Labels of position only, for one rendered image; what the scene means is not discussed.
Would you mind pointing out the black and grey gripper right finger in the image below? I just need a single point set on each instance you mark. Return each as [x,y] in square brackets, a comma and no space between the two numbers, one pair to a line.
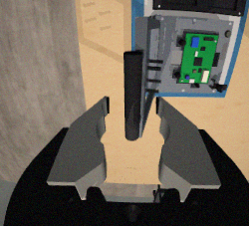
[192,162]

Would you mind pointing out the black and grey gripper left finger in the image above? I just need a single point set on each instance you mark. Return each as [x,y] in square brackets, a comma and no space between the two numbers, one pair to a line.
[64,169]

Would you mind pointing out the green circuit board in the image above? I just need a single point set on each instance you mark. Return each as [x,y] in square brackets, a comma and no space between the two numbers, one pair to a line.
[197,58]

